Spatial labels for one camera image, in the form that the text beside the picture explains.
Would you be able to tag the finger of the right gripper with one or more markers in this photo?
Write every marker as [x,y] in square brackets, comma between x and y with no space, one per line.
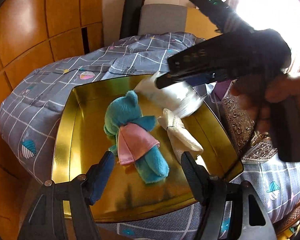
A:
[169,79]

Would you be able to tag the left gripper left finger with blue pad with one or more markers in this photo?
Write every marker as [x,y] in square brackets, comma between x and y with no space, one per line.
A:
[97,177]

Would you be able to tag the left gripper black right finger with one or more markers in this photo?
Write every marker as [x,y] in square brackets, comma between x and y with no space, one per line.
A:
[198,179]

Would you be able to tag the white plastic packet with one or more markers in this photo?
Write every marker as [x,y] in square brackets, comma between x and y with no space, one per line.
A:
[180,98]

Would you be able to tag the teal plush bear pink cape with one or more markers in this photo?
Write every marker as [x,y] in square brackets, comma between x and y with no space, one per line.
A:
[134,144]

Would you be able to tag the cream cloth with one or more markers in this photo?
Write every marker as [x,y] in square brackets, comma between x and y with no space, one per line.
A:
[180,138]

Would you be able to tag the person right hand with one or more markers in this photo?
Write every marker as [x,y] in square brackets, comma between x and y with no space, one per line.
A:
[278,90]

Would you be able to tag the purple cardboard box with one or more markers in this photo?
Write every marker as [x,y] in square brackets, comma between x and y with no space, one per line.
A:
[221,88]

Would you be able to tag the gold metal tin box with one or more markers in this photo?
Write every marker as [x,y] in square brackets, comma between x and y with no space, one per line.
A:
[81,142]

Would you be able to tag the black rolled mat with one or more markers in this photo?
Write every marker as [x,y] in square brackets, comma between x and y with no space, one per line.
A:
[130,18]

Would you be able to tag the grey yellow blue headboard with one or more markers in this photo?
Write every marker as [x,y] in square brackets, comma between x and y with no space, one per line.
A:
[165,18]

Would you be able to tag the ornate gold tissue box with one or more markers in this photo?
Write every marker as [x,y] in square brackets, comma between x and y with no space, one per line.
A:
[254,146]

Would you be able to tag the grey patterned bed quilt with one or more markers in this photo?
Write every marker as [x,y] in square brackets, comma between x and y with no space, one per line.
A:
[30,115]

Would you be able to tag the wooden wardrobe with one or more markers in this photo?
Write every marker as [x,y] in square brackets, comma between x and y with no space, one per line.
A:
[34,33]

